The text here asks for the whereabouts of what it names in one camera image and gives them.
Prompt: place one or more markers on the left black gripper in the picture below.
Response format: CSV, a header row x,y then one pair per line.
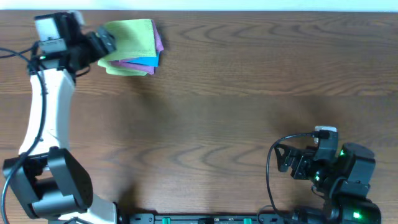
x,y
101,41

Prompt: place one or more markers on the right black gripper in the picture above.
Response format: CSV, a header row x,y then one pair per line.
x,y
303,156

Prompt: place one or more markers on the light green cloth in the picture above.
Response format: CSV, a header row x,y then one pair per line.
x,y
112,70
134,39

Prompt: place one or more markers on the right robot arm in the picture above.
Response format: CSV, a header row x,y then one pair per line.
x,y
343,182

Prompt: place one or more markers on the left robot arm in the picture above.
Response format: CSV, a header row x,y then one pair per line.
x,y
47,180

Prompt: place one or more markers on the light green folded cloth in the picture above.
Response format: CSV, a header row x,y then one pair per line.
x,y
112,70

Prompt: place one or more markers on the blue folded cloth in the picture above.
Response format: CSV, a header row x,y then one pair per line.
x,y
147,61

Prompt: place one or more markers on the purple folded cloth on top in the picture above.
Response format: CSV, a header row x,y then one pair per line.
x,y
158,43

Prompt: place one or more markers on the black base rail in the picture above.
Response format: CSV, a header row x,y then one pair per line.
x,y
150,218

